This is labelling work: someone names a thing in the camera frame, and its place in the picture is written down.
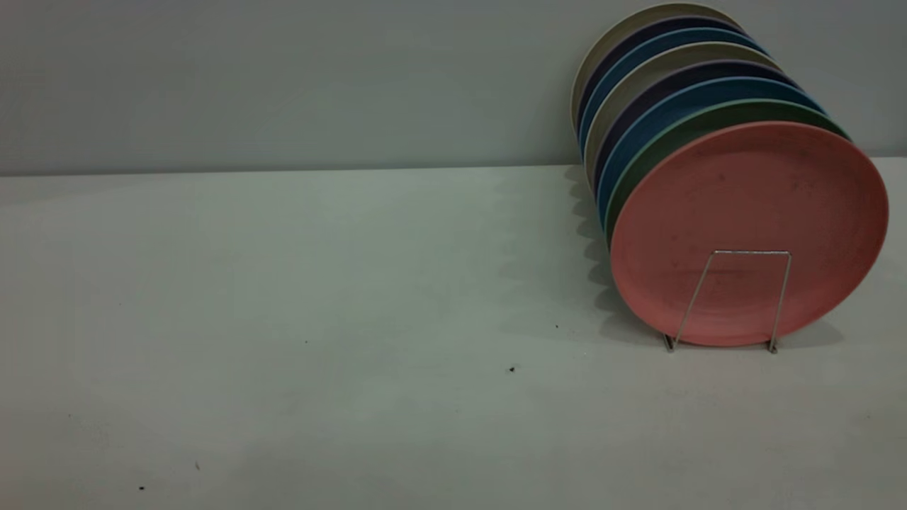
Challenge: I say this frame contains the green round plate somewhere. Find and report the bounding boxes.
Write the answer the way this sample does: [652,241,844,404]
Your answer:
[604,99,851,249]

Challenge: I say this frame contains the beige round plate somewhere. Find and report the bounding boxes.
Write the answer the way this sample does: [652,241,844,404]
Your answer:
[571,2,745,135]
[584,41,784,188]

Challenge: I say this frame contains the blue round plate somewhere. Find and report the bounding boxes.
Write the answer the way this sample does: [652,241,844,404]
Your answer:
[597,76,827,227]
[580,27,770,153]

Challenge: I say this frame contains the purple round plate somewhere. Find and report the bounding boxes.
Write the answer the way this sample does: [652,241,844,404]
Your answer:
[592,60,801,192]
[575,16,745,132]

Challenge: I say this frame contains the metal wire plate rack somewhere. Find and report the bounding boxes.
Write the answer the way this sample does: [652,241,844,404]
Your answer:
[663,249,792,353]

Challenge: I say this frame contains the pink round plate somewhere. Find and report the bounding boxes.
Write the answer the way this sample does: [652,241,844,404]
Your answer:
[609,120,889,348]

